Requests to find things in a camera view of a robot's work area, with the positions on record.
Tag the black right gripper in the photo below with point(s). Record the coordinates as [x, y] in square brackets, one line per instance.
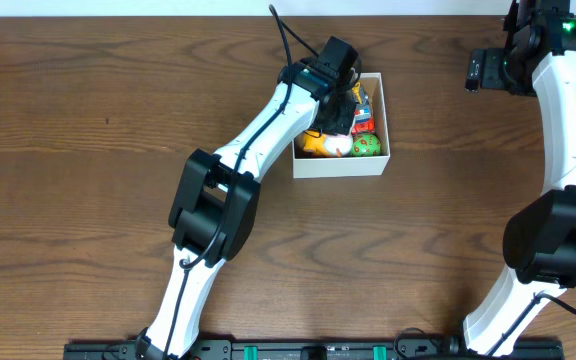
[493, 79]

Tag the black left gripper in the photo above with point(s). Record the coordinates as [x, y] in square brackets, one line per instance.
[341, 117]

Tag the red toy truck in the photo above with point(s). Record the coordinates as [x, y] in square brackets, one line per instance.
[364, 121]

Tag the white duck toy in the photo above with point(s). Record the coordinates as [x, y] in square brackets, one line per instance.
[337, 145]

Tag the yellow duck toy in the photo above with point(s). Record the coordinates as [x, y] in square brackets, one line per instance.
[312, 143]

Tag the green ball with red symbols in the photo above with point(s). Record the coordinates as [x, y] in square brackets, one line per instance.
[366, 145]

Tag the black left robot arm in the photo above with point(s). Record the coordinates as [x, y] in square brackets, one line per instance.
[215, 204]

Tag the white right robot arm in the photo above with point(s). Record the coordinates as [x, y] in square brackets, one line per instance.
[539, 242]

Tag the white cardboard box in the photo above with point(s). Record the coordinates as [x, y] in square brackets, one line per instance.
[304, 167]

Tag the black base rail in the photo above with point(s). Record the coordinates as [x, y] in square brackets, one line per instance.
[413, 348]

